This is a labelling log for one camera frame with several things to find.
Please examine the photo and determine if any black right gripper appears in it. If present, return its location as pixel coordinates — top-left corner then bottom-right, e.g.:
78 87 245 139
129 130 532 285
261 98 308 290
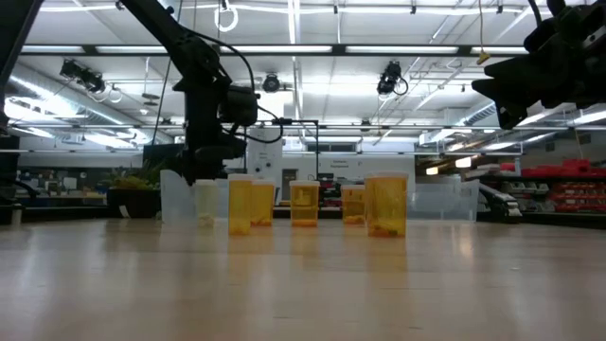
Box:
472 0 588 130

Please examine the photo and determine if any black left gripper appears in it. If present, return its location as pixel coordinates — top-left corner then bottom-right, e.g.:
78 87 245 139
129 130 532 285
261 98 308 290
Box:
172 78 248 187

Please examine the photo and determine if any clear white pill bottle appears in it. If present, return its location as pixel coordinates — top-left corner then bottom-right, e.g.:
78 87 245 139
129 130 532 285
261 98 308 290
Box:
193 178 220 227

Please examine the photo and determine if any narrow orange pill bottle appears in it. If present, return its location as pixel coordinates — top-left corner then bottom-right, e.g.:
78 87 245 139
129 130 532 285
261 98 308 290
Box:
227 172 255 237

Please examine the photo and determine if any orange pill bottle white cap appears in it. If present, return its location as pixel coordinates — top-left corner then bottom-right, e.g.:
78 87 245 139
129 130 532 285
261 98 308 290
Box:
250 178 276 227
340 184 366 226
289 179 321 228
364 170 410 239

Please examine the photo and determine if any clear plastic bin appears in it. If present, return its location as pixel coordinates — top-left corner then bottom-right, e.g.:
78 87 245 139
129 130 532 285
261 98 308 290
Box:
407 178 480 223
159 169 231 224

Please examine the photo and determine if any red storage bin rack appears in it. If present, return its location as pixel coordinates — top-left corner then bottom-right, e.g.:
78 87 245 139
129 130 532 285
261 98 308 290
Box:
499 158 606 214

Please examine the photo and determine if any yellow hanging plug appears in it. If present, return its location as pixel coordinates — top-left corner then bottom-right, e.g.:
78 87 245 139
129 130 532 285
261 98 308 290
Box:
475 0 492 66

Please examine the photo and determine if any black monitor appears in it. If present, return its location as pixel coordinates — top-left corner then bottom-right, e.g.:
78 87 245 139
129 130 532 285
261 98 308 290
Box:
142 142 188 177

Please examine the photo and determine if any white equipment cabinet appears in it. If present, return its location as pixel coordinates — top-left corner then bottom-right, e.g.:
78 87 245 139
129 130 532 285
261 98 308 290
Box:
245 130 284 181

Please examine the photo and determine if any potted green plant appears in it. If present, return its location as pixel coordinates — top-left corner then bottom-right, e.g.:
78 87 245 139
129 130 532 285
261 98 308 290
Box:
106 160 165 220

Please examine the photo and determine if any black ceiling spotlight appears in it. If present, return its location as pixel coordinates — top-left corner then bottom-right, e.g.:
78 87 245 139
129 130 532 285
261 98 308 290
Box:
59 59 108 94
261 73 281 94
376 60 409 96

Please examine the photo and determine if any black grey-tipped device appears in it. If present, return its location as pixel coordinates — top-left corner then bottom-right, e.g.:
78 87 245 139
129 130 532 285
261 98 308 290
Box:
477 182 522 224

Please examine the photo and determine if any small distant red rack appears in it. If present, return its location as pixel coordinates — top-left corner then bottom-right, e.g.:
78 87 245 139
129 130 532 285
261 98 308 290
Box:
319 177 343 209

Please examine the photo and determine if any cluttered background workbench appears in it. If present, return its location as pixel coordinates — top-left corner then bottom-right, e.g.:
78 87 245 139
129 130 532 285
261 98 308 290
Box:
18 165 108 209

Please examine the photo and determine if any black beam with light strips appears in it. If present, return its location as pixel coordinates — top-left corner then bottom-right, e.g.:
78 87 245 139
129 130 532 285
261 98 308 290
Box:
18 44 529 56

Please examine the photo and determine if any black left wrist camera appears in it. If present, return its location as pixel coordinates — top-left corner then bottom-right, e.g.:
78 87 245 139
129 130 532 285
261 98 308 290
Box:
222 84 259 127

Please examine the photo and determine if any black metal frame stand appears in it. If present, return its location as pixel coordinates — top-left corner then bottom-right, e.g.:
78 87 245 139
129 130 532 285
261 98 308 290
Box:
243 117 321 181

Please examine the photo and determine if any white hanging cable loop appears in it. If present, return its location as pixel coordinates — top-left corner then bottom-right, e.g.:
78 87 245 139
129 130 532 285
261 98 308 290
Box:
213 0 241 33

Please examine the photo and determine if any curved black cable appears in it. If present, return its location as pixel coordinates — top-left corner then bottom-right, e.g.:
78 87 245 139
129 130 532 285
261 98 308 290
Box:
0 175 40 200

